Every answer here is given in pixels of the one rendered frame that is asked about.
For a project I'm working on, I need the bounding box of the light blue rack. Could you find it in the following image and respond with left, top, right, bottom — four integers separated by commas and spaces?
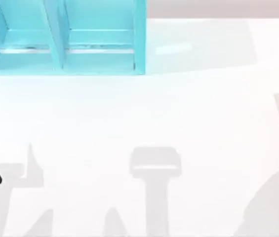
0, 0, 147, 76

